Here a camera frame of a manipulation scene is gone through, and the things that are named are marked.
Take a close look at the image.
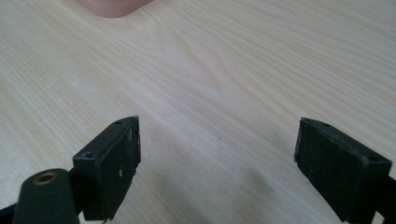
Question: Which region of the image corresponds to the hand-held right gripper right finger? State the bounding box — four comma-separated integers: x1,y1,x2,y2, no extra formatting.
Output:
293,117,393,224

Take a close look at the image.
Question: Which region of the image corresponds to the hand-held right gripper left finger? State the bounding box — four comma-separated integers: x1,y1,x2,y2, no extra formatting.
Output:
72,115,142,222

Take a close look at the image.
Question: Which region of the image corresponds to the pink plastic container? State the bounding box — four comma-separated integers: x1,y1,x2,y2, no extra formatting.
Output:
76,0,155,19

